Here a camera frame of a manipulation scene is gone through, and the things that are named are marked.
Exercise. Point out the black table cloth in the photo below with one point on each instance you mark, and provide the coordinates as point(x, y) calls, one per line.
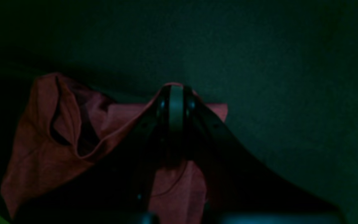
point(288, 70)

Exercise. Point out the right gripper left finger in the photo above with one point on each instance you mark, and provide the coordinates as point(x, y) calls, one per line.
point(118, 188)

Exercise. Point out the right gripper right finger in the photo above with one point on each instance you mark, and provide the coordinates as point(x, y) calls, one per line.
point(240, 188)

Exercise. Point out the red long-sleeve T-shirt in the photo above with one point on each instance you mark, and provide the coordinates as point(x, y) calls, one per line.
point(67, 128)

